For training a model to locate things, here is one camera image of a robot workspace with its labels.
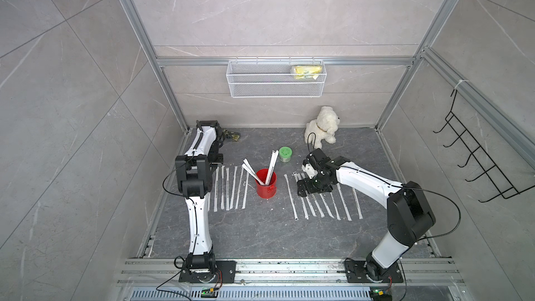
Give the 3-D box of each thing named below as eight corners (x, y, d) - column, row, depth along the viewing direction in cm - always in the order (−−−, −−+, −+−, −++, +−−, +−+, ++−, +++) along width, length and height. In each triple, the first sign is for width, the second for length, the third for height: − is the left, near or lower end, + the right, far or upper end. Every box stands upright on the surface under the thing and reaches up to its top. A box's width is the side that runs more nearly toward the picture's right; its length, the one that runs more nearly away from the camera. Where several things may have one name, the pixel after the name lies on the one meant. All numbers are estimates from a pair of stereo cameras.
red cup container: (257, 198, 94) (255, 186, 85) (258, 182, 99) (256, 168, 90) (275, 198, 94) (276, 186, 85) (275, 182, 99) (276, 168, 90)
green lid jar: (279, 162, 107) (279, 156, 102) (278, 153, 111) (279, 146, 107) (291, 162, 107) (292, 156, 102) (291, 153, 111) (291, 146, 107)
